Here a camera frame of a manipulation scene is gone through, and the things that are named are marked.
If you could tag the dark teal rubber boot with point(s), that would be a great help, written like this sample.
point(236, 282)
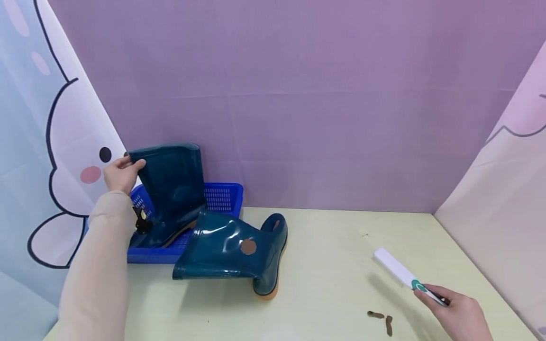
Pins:
point(222, 251)
point(172, 194)

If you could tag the person's left fingers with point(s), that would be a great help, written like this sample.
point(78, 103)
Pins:
point(122, 161)

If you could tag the person's right index finger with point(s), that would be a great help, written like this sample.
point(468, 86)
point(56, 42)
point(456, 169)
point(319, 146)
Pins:
point(443, 291)

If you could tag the person's right hand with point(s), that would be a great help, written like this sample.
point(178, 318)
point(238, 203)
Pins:
point(460, 317)

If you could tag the person's left thumb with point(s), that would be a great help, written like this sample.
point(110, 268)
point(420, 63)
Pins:
point(138, 165)

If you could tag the black wrist band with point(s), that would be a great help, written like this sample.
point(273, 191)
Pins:
point(142, 222)

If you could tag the person's right thumb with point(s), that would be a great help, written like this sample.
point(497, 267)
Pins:
point(425, 301)

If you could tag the white brush with green label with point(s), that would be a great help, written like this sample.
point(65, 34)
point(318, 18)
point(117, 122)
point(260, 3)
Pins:
point(396, 269)

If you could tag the brown round clay spot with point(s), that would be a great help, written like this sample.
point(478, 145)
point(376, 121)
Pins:
point(248, 246)

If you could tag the person's left hand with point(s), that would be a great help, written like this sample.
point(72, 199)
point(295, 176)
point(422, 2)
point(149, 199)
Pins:
point(118, 178)

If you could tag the blue plastic basket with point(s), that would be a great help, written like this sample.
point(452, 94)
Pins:
point(222, 198)

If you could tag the brown clay piece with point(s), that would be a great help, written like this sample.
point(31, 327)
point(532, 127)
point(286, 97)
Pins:
point(389, 326)
point(376, 315)

